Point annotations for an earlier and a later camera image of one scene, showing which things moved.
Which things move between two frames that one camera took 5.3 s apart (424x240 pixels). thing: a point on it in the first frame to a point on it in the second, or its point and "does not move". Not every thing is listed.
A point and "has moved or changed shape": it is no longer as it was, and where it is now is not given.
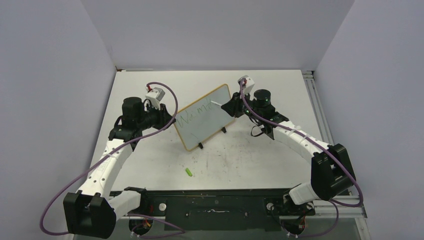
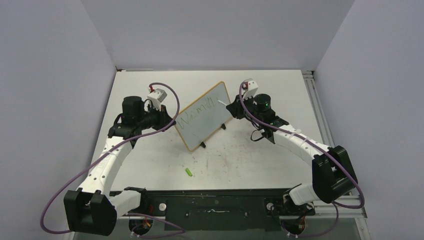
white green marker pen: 216,102 has moved or changed shape
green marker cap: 188,171 does not move
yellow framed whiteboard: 204,117 does not move
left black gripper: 162,121 does not move
